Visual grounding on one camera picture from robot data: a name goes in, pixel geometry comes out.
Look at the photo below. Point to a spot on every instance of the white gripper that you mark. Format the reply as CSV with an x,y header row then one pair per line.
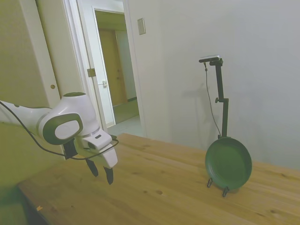
x,y
110,159

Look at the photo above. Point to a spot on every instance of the dark green plate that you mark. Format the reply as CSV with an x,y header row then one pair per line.
x,y
228,164

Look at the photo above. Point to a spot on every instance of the small orange tape scrap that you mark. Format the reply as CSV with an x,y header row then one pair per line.
x,y
39,207

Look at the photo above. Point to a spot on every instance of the round sliding door pull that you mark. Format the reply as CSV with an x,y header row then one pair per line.
x,y
53,86

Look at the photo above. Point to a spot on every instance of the brass door hinge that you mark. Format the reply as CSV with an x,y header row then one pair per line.
x,y
91,72

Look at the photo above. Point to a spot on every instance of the brown wooden door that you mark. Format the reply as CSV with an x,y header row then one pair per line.
x,y
110,70

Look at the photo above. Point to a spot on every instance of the beige sliding door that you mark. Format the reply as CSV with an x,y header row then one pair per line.
x,y
44,47

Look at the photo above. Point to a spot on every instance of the white door frame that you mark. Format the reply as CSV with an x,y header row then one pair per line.
x,y
134,70

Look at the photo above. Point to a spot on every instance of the black camera stand pole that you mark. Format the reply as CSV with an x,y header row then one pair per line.
x,y
224,112

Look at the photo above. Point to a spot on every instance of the beige wall switch plate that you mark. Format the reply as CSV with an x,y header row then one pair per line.
x,y
141,26

